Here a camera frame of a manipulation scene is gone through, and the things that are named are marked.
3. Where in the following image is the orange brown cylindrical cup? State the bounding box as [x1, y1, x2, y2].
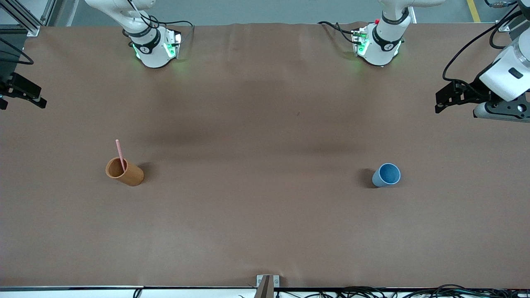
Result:
[105, 157, 145, 187]

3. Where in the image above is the black left arm base cable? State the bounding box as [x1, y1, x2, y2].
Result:
[317, 21, 357, 44]

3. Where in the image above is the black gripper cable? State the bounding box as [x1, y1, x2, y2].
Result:
[442, 8, 523, 82]
[0, 38, 34, 66]

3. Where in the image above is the aluminium frame profile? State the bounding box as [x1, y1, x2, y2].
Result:
[499, 0, 523, 33]
[0, 0, 57, 38]

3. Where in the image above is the black arm base cable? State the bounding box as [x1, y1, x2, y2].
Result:
[317, 21, 357, 44]
[149, 16, 195, 47]

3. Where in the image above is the pink chopstick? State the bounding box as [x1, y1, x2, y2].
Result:
[115, 139, 126, 171]

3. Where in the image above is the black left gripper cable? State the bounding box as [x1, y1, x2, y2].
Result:
[442, 8, 523, 82]

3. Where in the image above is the blue plastic cup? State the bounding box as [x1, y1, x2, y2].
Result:
[371, 163, 401, 188]

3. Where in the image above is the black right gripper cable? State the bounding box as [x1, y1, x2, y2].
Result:
[0, 38, 34, 66]

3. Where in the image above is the black cable bundle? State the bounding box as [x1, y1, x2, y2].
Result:
[238, 284, 530, 298]

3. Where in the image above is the metal table edge bracket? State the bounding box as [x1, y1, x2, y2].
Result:
[256, 275, 280, 298]

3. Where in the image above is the black right arm base cable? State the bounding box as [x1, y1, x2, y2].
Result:
[149, 16, 195, 47]

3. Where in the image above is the brown table cover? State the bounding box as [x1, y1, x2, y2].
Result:
[0, 22, 530, 289]

